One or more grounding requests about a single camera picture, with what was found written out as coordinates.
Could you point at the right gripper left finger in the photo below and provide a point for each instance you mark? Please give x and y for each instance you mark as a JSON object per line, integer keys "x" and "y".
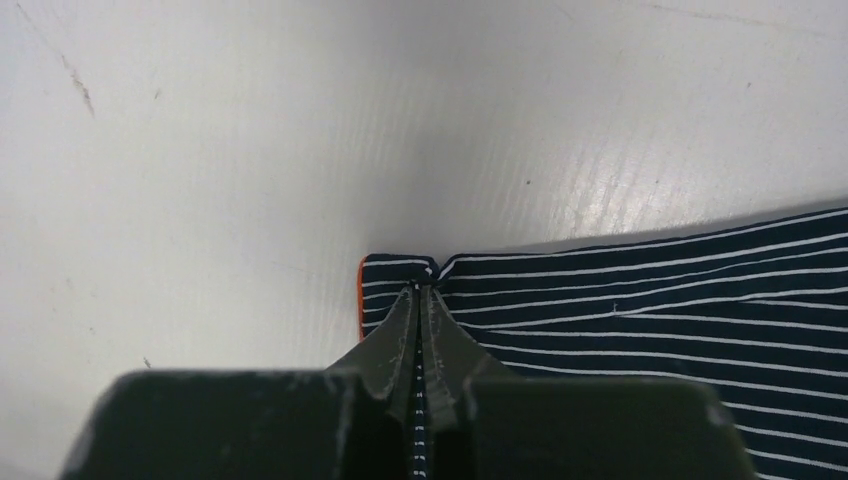
{"x": 379, "y": 433}

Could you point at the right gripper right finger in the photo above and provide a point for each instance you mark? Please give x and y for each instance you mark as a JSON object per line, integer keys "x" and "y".
{"x": 452, "y": 360}

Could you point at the striped blue underwear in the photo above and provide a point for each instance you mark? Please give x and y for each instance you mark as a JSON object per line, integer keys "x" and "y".
{"x": 758, "y": 312}

